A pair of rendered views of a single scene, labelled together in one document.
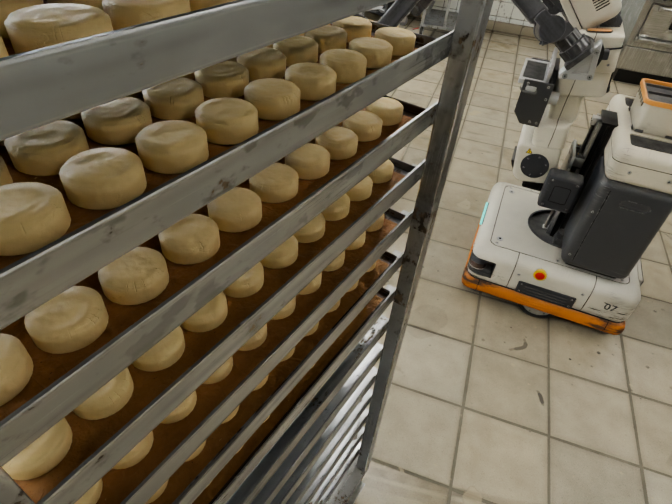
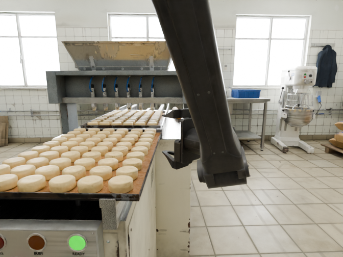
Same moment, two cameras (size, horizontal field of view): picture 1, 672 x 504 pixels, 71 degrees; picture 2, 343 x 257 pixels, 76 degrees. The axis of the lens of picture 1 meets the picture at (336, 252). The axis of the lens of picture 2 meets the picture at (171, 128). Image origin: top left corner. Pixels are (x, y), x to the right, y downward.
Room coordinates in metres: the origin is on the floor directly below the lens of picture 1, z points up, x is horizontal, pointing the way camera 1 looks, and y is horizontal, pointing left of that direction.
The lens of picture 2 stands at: (2.10, -0.59, 1.12)
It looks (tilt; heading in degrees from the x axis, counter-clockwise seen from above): 11 degrees down; 72
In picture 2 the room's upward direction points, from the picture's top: straight up
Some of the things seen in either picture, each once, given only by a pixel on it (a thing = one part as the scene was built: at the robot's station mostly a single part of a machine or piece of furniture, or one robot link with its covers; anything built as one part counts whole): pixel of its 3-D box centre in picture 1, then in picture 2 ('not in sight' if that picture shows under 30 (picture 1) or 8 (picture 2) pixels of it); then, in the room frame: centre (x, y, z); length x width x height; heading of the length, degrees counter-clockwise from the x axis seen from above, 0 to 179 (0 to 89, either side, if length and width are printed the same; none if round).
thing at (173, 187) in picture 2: not in sight; (142, 169); (2.40, 1.15, 0.42); 1.28 x 0.72 x 0.84; 71
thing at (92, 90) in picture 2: not in sight; (92, 93); (2.07, 0.63, 1.07); 0.06 x 0.03 x 0.18; 71
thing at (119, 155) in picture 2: not in sight; (114, 157); (2.13, 0.03, 0.91); 0.05 x 0.05 x 0.02
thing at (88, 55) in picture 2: not in sight; (125, 59); (2.25, 0.70, 1.25); 0.56 x 0.29 x 0.14; 161
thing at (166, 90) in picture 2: not in sight; (127, 103); (2.25, 0.70, 1.01); 0.72 x 0.33 x 0.34; 161
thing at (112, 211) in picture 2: not in sight; (154, 123); (2.42, 0.76, 0.87); 2.01 x 0.03 x 0.07; 71
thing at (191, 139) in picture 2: not in sight; (198, 141); (2.31, -0.15, 0.99); 0.07 x 0.07 x 0.10; 26
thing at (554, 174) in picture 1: (543, 173); not in sight; (1.67, -0.80, 0.55); 0.28 x 0.27 x 0.25; 161
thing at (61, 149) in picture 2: not in sight; (59, 150); (1.97, 0.15, 0.91); 0.05 x 0.05 x 0.02
